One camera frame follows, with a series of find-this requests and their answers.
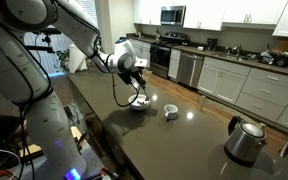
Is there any white bowl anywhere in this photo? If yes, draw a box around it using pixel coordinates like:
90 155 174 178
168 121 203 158
127 94 151 111

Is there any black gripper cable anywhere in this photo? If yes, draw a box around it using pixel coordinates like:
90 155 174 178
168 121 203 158
111 71 141 108

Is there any steel electric kettle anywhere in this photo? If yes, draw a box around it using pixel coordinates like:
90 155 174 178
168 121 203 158
223 115 268 165

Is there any steel dishwasher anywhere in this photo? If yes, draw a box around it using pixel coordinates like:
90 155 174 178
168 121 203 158
177 51 205 89

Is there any white cup with handle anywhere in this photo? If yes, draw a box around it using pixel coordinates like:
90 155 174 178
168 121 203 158
163 103 179 120

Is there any white base cabinet with drawers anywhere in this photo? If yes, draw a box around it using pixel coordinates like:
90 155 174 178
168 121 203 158
197 56 288 134

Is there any orange cable bundle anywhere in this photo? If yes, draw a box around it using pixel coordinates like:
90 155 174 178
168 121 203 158
0 168 17 180

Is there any black camera on tripod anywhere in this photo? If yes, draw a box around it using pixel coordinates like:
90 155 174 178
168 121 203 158
25 27 62 55

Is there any steel microwave oven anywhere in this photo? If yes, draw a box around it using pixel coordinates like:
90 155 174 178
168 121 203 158
160 5 187 26

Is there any black power adapter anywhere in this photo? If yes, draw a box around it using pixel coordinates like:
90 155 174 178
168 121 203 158
63 105 76 122

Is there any black coffee maker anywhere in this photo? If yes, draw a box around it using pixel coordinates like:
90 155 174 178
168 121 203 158
206 37 219 52

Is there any metal sink faucet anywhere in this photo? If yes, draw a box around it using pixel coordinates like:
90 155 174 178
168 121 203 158
232 44 242 56

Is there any pile of kitchen clutter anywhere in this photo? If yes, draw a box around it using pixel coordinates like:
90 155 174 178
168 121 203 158
257 49 288 68

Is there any green house plant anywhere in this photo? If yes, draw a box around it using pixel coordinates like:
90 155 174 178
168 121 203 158
55 49 71 68

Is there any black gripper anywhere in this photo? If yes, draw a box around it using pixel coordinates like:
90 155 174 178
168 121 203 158
118 68 149 98

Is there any narrow white base cabinet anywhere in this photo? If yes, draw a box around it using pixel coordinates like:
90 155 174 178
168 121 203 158
167 48 182 81

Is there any black steel stove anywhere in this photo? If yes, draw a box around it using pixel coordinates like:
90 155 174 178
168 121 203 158
149 31 189 80

